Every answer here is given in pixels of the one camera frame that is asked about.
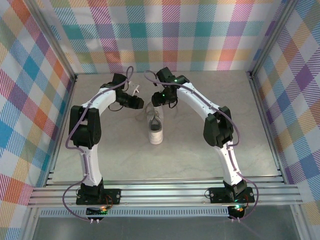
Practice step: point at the white sneaker shoe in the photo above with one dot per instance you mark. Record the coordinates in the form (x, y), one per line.
(156, 135)

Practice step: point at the plaid cloth backdrop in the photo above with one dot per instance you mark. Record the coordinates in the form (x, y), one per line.
(20, 100)
(162, 37)
(300, 100)

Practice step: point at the aluminium corner post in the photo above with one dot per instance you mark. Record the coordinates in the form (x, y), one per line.
(271, 37)
(53, 42)

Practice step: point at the left controller board with LEDs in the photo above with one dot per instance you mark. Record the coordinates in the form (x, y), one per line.
(96, 212)

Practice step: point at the narrow aluminium rail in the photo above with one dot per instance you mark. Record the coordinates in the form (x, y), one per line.
(162, 180)

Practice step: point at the wide aluminium mounting rail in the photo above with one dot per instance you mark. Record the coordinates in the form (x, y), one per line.
(162, 196)

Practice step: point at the controller board with leds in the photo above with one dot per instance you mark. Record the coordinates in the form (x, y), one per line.
(237, 211)
(96, 212)

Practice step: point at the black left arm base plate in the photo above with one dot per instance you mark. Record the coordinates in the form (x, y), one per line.
(113, 196)

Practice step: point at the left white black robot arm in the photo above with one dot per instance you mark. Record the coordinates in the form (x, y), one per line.
(90, 165)

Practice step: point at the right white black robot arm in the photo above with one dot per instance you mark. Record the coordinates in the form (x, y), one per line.
(230, 162)

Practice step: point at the right controller board with LEDs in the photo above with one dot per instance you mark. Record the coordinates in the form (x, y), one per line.
(237, 211)

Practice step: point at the aluminium side rail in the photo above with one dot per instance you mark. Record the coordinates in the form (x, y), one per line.
(265, 125)
(70, 93)

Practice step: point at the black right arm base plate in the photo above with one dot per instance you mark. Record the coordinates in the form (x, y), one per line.
(217, 195)

